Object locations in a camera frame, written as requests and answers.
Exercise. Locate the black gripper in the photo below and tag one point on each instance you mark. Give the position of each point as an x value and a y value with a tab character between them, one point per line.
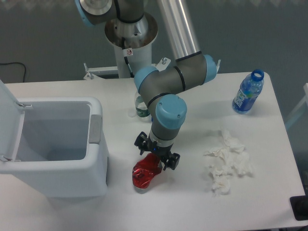
157	153

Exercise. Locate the crushed red can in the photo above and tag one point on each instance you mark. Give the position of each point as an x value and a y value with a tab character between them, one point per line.
145	171

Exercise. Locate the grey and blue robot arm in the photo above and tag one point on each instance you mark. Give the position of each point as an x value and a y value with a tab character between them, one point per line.
165	106

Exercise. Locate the clear plastic bottle green label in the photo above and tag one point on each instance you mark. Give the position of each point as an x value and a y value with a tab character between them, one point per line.
141	109

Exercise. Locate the white bottle cap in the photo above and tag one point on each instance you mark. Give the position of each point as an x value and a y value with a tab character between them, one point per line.
131	113

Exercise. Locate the crumpled white tissue paper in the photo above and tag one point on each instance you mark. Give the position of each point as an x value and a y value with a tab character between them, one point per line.
227	159

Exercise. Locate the white trash bin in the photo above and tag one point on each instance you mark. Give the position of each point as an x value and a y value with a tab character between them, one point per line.
62	150

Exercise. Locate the blue plastic bottle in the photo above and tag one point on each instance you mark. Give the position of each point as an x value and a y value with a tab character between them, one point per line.
250	88

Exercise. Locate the white trash bin lid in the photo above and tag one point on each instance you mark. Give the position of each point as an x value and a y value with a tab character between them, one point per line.
12	115

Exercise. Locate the black device at table edge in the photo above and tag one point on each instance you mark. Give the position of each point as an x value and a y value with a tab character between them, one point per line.
299	206

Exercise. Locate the white furniture at right edge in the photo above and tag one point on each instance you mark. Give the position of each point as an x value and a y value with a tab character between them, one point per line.
298	110

